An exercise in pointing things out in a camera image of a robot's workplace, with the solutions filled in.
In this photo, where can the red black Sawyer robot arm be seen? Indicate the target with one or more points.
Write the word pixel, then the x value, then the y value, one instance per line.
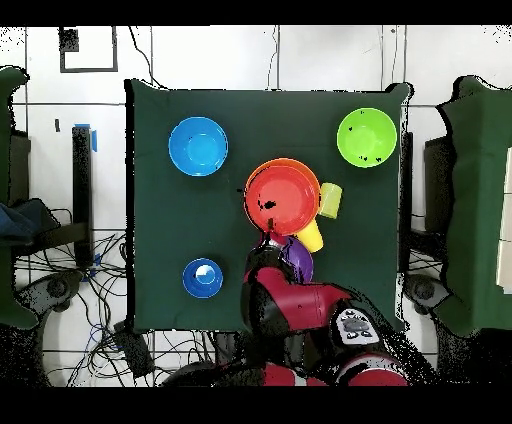
pixel 304 304

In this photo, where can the green plastic bowl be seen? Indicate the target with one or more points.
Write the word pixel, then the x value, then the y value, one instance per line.
pixel 366 138

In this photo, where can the neighbouring green covered table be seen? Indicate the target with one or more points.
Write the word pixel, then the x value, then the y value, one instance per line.
pixel 6 120
pixel 480 200

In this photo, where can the yellow plastic cup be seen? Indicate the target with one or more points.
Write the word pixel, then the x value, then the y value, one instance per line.
pixel 312 238

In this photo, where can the black power box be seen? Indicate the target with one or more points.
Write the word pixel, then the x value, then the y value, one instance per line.
pixel 134 352

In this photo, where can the large orange plastic bowl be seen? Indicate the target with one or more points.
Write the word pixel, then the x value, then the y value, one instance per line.
pixel 288 161

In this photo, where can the small dark blue bowl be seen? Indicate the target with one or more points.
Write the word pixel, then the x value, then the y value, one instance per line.
pixel 192 284

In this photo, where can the red plastic bowl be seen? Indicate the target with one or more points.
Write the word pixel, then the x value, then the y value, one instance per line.
pixel 288 192

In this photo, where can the person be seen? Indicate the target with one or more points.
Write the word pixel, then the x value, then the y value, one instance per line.
pixel 20 224

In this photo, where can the white box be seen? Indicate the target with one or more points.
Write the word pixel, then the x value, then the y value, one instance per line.
pixel 504 224

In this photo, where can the light blue plastic bowl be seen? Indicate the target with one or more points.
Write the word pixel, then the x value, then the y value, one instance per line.
pixel 198 146

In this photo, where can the dark green table cloth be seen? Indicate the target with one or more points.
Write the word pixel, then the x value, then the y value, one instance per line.
pixel 180 220

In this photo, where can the black square floor frame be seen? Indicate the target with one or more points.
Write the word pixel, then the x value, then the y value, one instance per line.
pixel 62 60

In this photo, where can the pale yellow ribbed cup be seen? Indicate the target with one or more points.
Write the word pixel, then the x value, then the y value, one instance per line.
pixel 331 200

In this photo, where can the black metal stand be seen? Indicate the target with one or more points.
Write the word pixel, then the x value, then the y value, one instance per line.
pixel 82 192

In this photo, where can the purple plastic bowl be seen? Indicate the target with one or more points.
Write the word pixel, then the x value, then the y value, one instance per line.
pixel 302 260

